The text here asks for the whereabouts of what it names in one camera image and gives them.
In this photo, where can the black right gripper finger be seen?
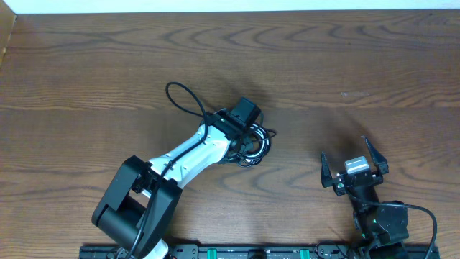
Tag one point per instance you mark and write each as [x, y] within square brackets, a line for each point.
[380, 162]
[326, 177]

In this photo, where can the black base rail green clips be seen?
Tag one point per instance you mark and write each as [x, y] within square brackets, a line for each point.
[323, 250]

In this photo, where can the cardboard box side panel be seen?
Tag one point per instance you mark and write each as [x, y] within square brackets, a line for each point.
[7, 21]

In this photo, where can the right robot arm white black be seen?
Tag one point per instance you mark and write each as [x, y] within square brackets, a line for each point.
[384, 225]

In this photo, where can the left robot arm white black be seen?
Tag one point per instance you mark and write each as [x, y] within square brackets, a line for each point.
[138, 205]

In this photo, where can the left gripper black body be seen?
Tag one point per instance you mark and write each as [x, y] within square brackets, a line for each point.
[246, 138]

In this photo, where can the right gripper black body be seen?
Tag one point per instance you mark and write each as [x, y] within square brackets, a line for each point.
[338, 187]

